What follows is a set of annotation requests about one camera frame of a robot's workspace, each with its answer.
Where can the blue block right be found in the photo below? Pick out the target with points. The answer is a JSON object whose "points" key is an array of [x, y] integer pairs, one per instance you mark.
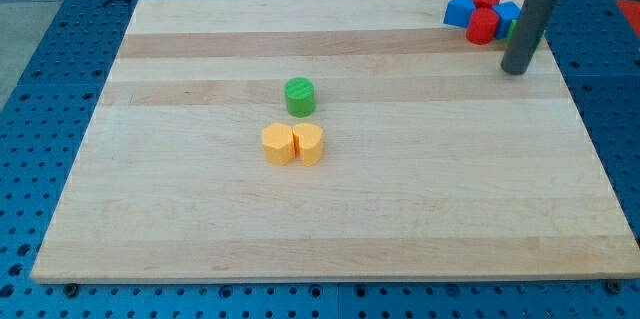
{"points": [[507, 12]]}

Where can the yellow heart block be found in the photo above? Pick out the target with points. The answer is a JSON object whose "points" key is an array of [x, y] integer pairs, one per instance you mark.
{"points": [[309, 142]]}

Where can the green block behind rod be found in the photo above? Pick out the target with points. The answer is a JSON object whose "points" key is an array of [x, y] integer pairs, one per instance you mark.
{"points": [[511, 30]]}

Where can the blue block left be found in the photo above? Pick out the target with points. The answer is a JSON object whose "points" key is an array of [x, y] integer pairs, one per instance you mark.
{"points": [[458, 13]]}

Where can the wooden board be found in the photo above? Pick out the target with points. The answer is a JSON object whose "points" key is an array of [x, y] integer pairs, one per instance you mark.
{"points": [[437, 165]]}

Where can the yellow pentagon block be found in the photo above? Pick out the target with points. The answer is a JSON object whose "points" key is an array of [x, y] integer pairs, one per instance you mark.
{"points": [[278, 143]]}

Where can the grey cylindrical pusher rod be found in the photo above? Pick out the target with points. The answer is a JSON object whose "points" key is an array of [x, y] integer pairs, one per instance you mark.
{"points": [[526, 36]]}

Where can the green cylinder block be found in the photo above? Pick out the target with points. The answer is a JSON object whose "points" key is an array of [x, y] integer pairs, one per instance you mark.
{"points": [[300, 97]]}

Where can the blue block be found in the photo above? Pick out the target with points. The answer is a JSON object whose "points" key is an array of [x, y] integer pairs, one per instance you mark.
{"points": [[458, 13], [507, 12]]}

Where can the red cylinder block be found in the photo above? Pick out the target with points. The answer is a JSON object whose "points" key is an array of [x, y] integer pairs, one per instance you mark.
{"points": [[482, 26]]}

